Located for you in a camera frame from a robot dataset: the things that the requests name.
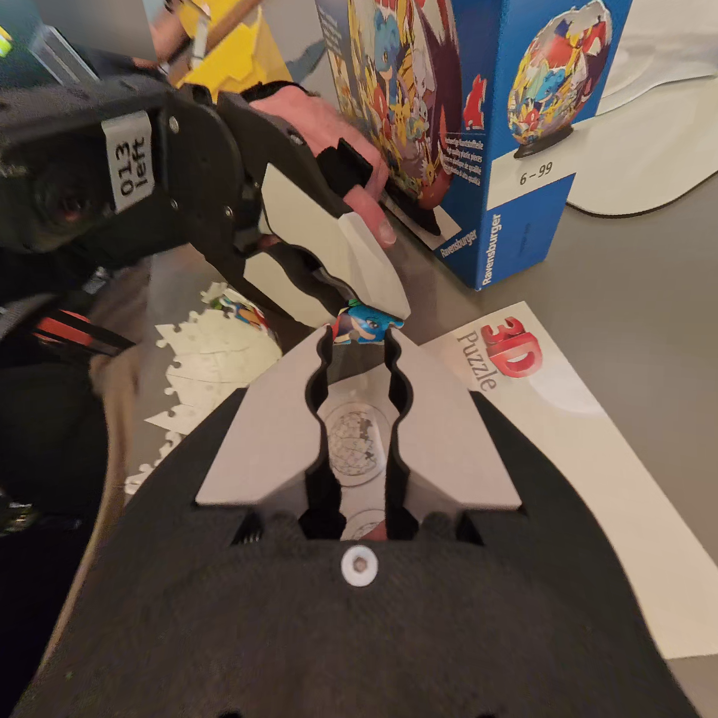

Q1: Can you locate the yellow plastic tray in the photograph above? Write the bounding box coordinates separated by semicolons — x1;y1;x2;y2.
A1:
174;0;294;107

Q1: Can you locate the black and red bag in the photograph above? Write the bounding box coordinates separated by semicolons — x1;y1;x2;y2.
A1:
0;292;138;371

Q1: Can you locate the white instruction leaflet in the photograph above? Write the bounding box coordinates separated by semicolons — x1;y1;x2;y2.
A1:
317;302;718;661

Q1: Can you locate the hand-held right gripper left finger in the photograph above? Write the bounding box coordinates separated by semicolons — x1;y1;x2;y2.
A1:
195;324;344;533

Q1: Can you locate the partly built puzzle ball shell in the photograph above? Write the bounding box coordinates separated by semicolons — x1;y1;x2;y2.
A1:
125;282;283;495

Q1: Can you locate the blue colourful puzzle piece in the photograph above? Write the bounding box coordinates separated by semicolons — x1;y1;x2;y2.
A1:
332;299;406;344

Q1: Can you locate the blue puzzle box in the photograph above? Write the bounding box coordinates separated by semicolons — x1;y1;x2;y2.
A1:
314;0;635;292

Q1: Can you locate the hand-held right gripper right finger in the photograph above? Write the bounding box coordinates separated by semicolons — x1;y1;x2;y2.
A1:
384;328;524;533

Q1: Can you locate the white plastic mat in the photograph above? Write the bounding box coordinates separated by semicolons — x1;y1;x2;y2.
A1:
565;0;718;218

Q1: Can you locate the person's left hand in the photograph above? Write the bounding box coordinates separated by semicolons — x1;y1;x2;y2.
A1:
247;85;399;249

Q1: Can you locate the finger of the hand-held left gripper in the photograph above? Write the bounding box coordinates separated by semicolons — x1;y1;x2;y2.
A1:
243;244;360;329
259;162;412;322

